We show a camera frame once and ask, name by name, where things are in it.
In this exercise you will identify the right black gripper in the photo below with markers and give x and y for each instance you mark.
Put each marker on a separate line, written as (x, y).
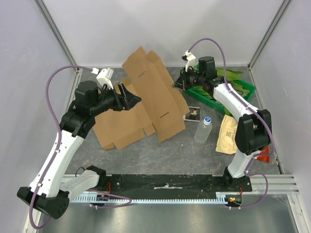
(186, 78)

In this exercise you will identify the brown cardboard box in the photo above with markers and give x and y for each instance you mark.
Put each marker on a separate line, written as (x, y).
(160, 111)

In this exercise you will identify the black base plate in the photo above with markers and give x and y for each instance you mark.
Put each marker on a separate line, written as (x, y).
(169, 186)

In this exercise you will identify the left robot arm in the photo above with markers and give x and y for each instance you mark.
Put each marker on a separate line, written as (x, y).
(46, 193)

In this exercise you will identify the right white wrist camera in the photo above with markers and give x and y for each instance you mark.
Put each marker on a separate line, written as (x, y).
(189, 58)

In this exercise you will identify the green leafy vegetables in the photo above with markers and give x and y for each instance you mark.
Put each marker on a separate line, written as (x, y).
(231, 75)

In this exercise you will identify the white slotted cable duct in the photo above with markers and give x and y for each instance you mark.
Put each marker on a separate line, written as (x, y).
(94, 198)

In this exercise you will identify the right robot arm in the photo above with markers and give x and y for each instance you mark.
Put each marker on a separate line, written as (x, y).
(254, 129)

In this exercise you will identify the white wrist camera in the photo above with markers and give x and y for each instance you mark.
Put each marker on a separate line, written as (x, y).
(189, 58)
(103, 77)

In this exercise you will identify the clear plastic water bottle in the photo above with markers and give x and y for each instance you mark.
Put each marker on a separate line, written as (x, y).
(203, 130)

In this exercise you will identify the green long beans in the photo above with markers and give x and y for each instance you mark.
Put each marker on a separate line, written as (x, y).
(241, 91)

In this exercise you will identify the red chip bag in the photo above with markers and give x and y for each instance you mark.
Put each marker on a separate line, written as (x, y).
(264, 155)

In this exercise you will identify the green plastic tray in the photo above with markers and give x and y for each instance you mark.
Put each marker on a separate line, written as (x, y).
(225, 99)

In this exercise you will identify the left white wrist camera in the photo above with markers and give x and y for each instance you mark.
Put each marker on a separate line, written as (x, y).
(103, 77)

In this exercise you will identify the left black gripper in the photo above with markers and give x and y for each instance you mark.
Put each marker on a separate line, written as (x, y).
(131, 99)

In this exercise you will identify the beige paper bag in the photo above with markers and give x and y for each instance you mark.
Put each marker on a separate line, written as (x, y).
(226, 139)

